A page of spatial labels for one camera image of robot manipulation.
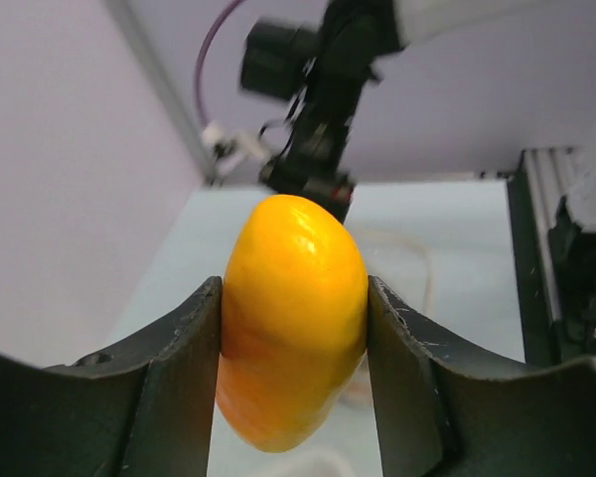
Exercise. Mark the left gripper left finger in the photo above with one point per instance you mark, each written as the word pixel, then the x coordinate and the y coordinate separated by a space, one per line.
pixel 142 406

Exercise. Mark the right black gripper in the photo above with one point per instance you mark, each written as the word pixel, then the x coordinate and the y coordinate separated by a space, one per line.
pixel 310 165

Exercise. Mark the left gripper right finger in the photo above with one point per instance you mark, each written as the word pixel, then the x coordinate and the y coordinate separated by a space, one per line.
pixel 444 406

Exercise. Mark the clear zip top bag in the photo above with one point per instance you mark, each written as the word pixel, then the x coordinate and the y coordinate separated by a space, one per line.
pixel 402 261

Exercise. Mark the orange papaya slice toy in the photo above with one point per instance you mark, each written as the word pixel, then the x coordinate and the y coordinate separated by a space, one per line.
pixel 294 322

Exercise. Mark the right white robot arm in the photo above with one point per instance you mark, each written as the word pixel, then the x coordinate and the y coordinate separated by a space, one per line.
pixel 328 68

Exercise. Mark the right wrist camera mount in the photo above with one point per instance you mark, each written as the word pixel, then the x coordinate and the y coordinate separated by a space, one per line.
pixel 231 150

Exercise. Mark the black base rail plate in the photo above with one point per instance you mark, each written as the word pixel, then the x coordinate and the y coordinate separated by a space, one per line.
pixel 555 260

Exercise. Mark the right aluminium frame post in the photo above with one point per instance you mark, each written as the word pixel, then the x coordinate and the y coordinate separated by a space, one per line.
pixel 185 122

